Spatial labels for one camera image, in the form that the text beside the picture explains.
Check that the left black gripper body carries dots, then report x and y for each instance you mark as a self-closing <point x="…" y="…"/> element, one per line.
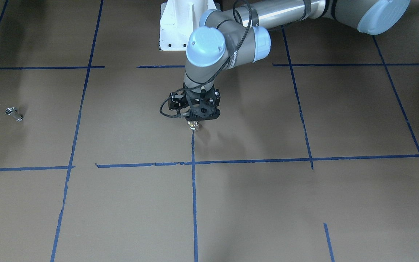
<point x="175" y="101"/>

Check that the white brass PPR valve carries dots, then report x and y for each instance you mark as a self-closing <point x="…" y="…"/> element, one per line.
<point x="194" y="125"/>

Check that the chrome metal pipe fitting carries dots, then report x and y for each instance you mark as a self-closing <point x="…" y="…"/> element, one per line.
<point x="13" y="112"/>

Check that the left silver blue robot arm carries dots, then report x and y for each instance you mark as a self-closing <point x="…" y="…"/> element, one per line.
<point x="227" y="39"/>

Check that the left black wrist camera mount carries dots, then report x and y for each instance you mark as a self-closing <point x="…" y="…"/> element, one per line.
<point x="177" y="103"/>

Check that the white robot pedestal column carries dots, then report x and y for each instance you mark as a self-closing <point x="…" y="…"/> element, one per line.
<point x="178" y="19"/>

